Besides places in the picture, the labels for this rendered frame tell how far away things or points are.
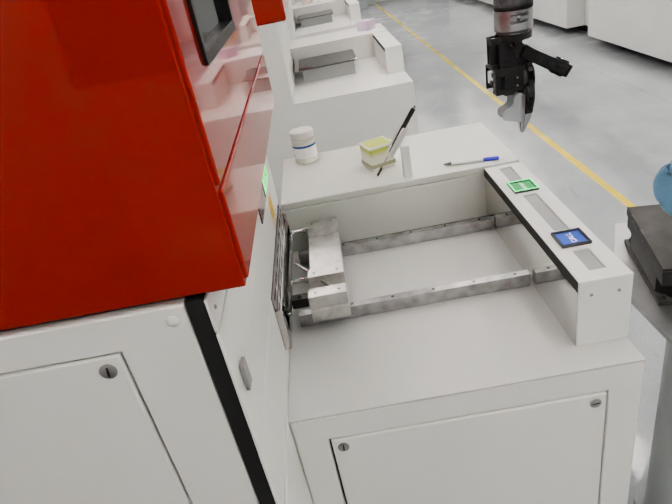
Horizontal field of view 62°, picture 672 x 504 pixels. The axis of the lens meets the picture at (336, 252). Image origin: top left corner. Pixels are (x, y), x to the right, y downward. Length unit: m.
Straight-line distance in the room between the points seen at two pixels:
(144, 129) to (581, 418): 0.90
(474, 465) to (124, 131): 0.88
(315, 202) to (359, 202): 0.11
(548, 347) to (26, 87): 0.91
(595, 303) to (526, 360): 0.15
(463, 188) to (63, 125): 1.10
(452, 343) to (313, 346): 0.28
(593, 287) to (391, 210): 0.62
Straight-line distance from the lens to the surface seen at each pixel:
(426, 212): 1.51
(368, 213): 1.48
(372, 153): 1.53
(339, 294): 1.16
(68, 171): 0.60
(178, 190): 0.58
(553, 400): 1.11
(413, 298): 1.22
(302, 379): 1.10
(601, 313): 1.10
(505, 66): 1.26
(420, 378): 1.06
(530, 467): 1.21
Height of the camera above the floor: 1.54
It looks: 29 degrees down
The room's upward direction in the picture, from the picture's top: 12 degrees counter-clockwise
